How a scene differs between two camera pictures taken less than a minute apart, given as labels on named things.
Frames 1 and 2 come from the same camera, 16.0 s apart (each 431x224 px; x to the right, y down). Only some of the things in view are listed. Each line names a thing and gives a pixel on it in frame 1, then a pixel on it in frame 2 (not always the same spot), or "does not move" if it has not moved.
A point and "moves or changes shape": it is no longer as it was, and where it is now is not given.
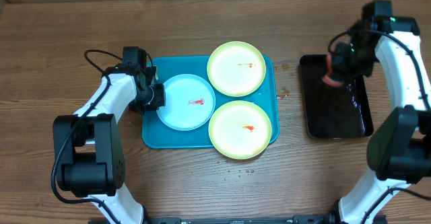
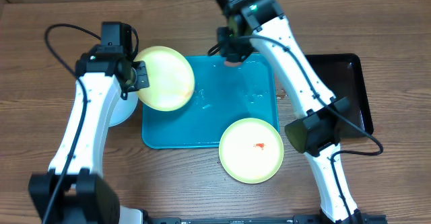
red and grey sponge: (329, 77) → (231, 64)
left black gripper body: (150, 99) → (141, 80)
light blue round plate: (189, 102) moves or changes shape
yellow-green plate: (240, 130) → (251, 151)
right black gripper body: (353, 62) → (237, 46)
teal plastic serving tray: (156, 134) does not move
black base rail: (330, 218) does not move
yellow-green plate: (236, 68) → (170, 77)
